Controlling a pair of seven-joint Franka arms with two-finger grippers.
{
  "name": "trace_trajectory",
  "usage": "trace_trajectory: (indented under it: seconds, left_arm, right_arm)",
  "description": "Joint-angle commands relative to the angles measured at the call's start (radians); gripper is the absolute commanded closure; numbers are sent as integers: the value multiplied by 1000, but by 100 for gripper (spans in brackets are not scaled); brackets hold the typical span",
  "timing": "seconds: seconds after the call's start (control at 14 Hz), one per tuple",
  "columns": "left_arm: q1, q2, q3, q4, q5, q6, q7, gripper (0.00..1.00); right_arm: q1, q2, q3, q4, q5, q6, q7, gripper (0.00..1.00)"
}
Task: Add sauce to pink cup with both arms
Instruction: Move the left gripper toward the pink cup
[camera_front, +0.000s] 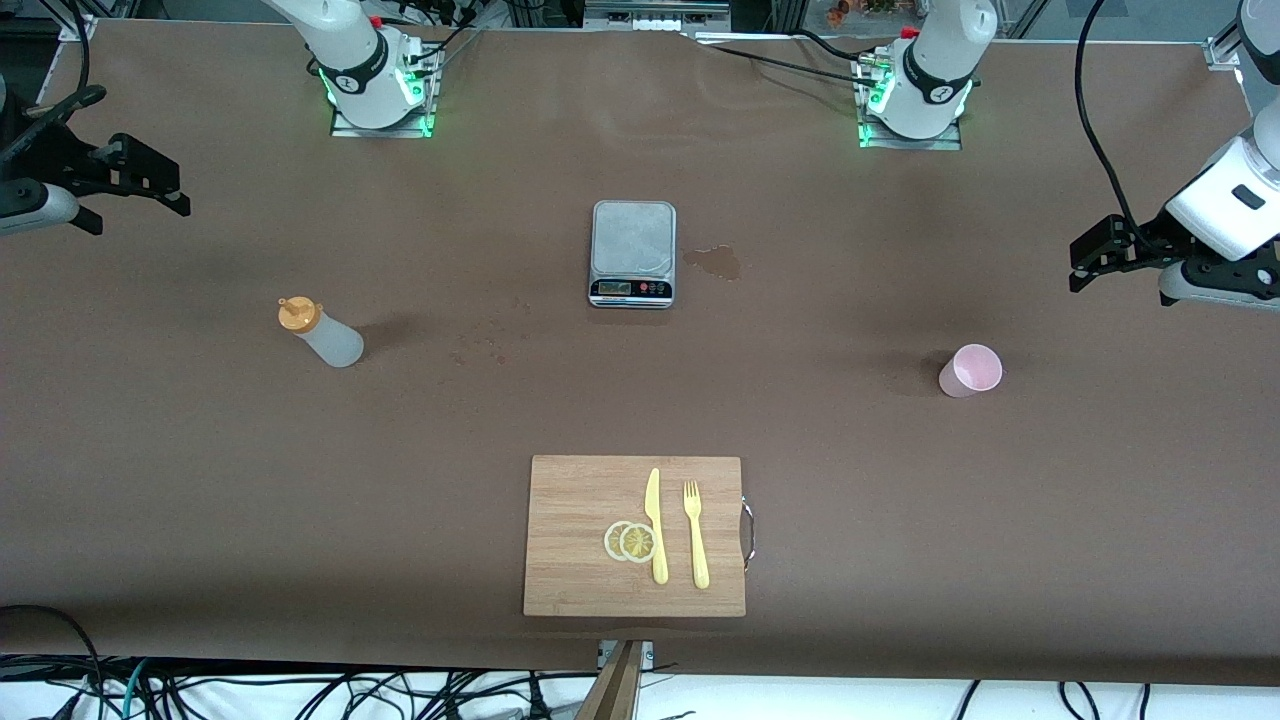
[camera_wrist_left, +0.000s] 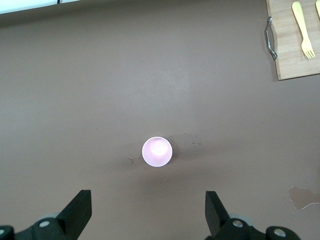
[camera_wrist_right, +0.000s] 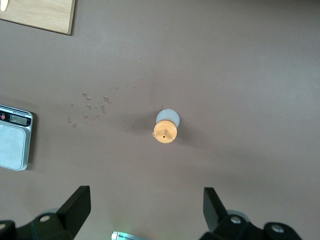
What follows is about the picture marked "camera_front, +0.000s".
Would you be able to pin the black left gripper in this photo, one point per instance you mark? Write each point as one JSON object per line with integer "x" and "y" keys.
{"x": 1146, "y": 238}

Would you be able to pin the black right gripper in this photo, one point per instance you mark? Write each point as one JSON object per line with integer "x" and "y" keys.
{"x": 52, "y": 160}

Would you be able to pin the pink plastic cup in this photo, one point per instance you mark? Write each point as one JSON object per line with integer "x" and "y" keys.
{"x": 972, "y": 370}

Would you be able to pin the clear sauce bottle orange cap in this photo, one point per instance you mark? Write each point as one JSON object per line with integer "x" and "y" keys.
{"x": 335, "y": 345}

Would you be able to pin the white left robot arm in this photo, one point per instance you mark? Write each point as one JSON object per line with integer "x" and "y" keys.
{"x": 935, "y": 60}

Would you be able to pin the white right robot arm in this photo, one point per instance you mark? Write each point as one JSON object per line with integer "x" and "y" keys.
{"x": 350, "y": 60}

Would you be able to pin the brown table cover sheet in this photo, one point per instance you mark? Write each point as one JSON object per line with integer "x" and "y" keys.
{"x": 900, "y": 500}

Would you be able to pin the orange toy items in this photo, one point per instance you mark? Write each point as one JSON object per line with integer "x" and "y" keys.
{"x": 850, "y": 12}

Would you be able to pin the silver digital kitchen scale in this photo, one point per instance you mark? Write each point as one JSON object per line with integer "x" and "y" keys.
{"x": 632, "y": 240}

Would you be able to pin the yellow plastic fork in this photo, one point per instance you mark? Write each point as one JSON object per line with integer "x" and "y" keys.
{"x": 697, "y": 540}

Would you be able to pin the yellow plastic knife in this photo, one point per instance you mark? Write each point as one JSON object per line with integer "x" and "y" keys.
{"x": 655, "y": 520}

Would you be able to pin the lemon slice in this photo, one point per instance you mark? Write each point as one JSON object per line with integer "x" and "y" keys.
{"x": 611, "y": 541}
{"x": 637, "y": 542}

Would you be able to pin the wooden cutting board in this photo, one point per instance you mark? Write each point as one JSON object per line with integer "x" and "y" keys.
{"x": 580, "y": 560}

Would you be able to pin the wooden beam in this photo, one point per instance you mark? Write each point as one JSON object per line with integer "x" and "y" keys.
{"x": 612, "y": 690}

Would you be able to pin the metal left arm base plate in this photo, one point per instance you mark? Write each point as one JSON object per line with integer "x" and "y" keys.
{"x": 945, "y": 143}

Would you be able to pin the metal bracket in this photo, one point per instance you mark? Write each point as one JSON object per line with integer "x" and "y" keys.
{"x": 648, "y": 652}

